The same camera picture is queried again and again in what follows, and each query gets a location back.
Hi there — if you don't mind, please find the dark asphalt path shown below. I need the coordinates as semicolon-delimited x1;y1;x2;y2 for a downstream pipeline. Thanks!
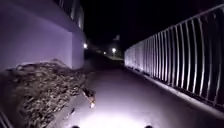
49;54;224;128

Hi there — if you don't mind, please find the street lamp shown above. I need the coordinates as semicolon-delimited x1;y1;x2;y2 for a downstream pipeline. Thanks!
111;47;118;58

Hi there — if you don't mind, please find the metal railing with vertical bars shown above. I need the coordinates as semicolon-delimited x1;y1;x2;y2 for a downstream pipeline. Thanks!
123;3;224;108

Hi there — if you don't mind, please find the leaf-littered verge strip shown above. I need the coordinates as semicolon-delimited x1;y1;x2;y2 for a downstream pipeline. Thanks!
0;59;98;128

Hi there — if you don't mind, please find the metal fence atop wall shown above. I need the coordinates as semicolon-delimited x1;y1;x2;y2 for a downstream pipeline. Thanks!
54;0;85;31

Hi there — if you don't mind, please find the concrete wall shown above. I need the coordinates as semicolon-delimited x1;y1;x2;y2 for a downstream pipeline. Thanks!
0;0;88;72

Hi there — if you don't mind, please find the pale kerb under railing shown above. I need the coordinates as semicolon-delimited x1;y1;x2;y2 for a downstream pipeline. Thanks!
124;64;224;119

